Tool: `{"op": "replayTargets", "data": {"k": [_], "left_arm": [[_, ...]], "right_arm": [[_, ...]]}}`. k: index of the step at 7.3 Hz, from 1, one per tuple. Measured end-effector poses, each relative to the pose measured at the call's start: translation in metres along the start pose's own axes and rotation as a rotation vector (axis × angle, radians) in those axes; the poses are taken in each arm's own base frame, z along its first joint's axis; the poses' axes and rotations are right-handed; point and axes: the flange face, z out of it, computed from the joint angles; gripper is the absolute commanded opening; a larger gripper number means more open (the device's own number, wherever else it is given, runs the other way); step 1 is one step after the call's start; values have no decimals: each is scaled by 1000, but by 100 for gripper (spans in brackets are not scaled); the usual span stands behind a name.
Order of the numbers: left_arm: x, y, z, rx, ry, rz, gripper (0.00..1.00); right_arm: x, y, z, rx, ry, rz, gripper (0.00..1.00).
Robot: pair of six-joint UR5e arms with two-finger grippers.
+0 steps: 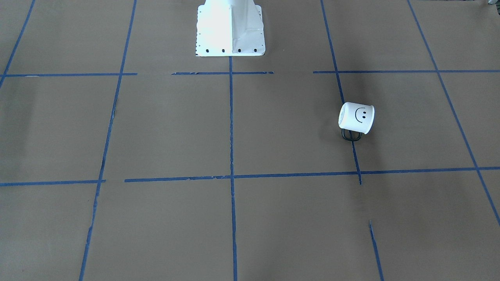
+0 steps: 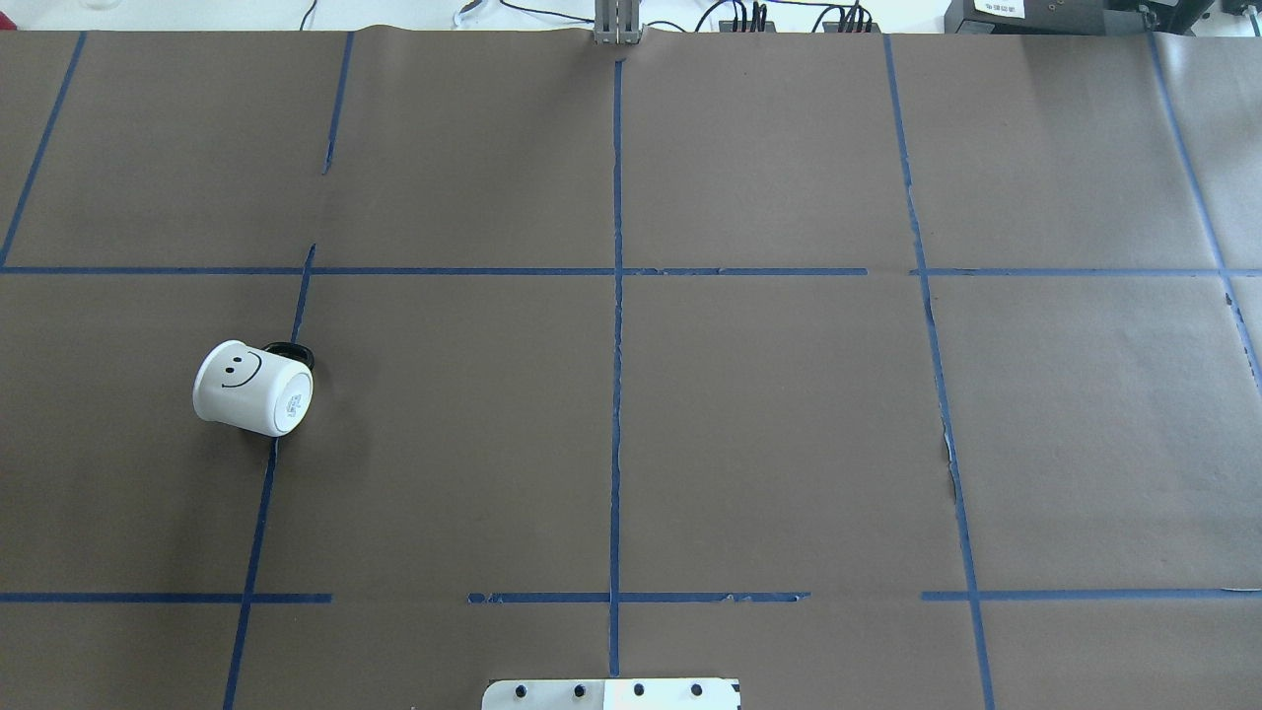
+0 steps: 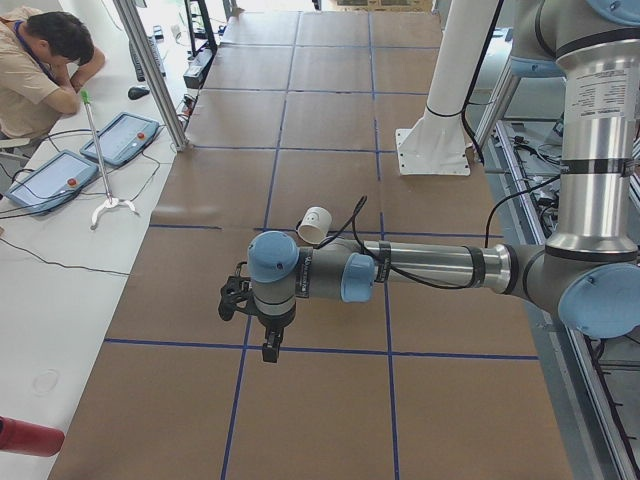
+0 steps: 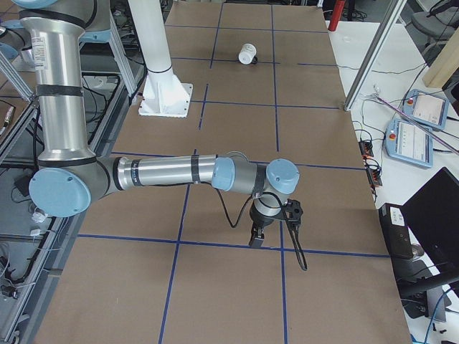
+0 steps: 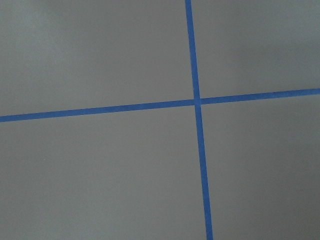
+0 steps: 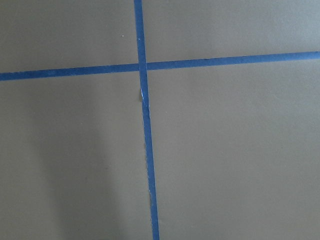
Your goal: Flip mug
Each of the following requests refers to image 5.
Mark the long blue tape strip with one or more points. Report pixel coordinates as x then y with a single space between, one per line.
159 105

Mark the crossing blue tape strip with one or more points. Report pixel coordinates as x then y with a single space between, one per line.
199 121

